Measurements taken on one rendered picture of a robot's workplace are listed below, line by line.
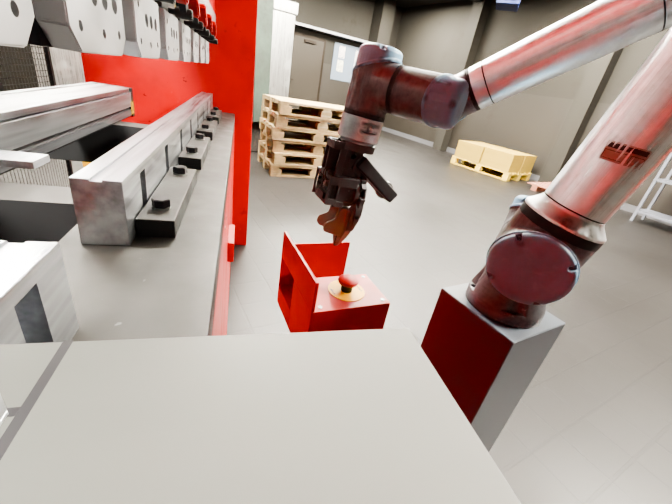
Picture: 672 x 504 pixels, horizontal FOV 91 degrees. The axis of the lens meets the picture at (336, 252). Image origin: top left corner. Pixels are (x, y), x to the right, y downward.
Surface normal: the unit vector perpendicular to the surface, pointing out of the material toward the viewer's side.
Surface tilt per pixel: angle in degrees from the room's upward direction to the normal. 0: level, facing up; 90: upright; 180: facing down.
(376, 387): 0
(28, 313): 90
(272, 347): 0
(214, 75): 90
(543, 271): 97
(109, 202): 90
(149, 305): 0
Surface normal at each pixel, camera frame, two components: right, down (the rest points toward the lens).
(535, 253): -0.57, 0.40
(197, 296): 0.16, -0.88
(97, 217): 0.24, 0.48
